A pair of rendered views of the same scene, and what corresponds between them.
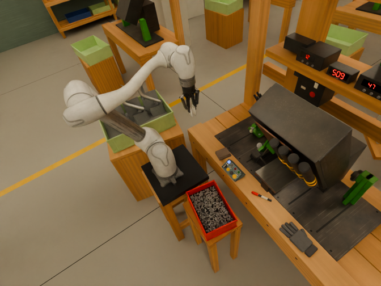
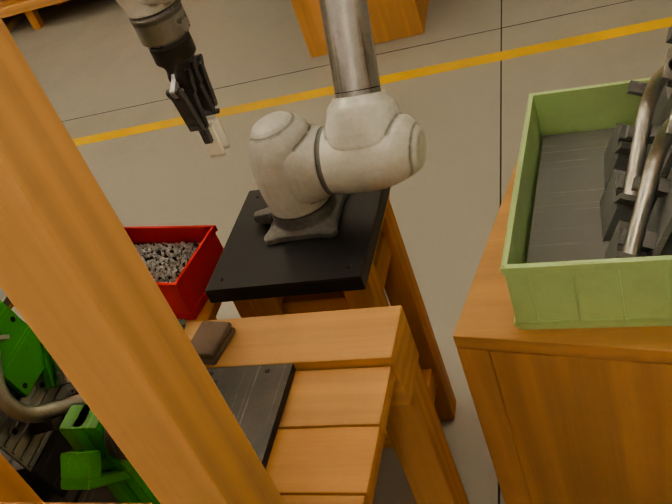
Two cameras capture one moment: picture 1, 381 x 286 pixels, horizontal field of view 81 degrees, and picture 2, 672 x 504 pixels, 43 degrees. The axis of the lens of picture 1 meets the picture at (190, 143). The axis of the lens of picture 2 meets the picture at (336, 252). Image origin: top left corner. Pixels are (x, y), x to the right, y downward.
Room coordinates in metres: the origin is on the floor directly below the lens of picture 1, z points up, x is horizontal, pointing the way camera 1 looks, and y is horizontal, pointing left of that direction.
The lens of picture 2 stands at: (2.24, -0.89, 2.02)
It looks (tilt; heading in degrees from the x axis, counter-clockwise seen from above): 37 degrees down; 138
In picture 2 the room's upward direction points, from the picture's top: 22 degrees counter-clockwise
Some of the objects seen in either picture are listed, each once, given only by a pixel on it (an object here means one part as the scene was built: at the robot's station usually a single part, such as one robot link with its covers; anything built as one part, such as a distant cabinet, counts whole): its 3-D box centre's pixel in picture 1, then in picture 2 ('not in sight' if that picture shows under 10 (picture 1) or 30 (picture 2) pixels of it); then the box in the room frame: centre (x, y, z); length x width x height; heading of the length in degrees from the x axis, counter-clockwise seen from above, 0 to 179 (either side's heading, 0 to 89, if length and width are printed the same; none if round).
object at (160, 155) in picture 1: (161, 158); (289, 160); (0.97, 0.21, 1.06); 0.18 x 0.16 x 0.22; 21
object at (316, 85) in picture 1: (316, 85); not in sight; (0.98, -0.76, 1.42); 0.17 x 0.12 x 0.15; 23
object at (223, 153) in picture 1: (223, 153); (208, 342); (1.02, -0.23, 0.91); 0.10 x 0.08 x 0.03; 103
